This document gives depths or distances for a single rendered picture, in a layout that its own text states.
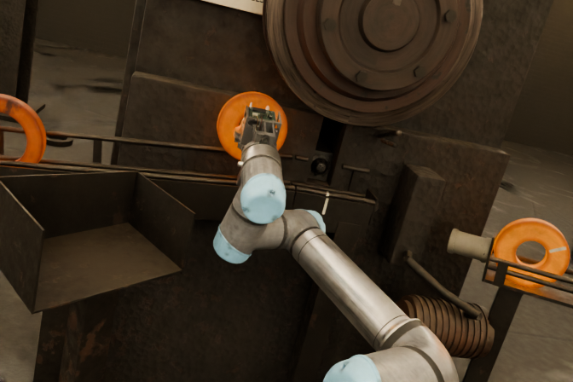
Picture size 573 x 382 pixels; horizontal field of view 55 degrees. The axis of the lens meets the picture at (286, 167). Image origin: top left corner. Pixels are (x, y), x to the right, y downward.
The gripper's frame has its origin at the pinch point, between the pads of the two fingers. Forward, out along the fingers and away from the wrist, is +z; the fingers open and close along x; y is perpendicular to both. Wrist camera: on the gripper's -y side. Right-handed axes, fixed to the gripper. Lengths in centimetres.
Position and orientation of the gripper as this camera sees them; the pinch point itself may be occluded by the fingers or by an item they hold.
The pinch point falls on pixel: (253, 118)
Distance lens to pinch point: 123.3
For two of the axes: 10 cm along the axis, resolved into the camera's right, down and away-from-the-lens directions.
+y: 2.4, -8.2, -5.1
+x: -9.7, -1.6, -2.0
